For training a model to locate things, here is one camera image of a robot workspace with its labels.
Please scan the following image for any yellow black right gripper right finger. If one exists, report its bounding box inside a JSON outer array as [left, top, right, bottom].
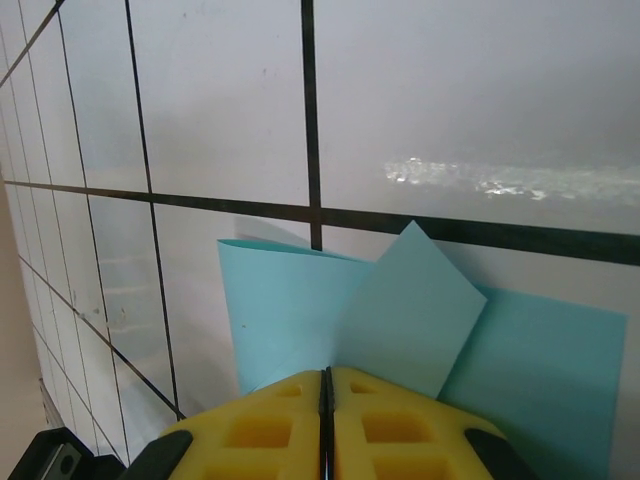
[[325, 367, 546, 480]]

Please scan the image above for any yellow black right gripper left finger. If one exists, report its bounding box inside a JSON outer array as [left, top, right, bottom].
[[124, 367, 327, 480]]

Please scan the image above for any light blue paper sheet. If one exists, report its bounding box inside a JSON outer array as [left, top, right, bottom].
[[215, 219, 629, 480]]

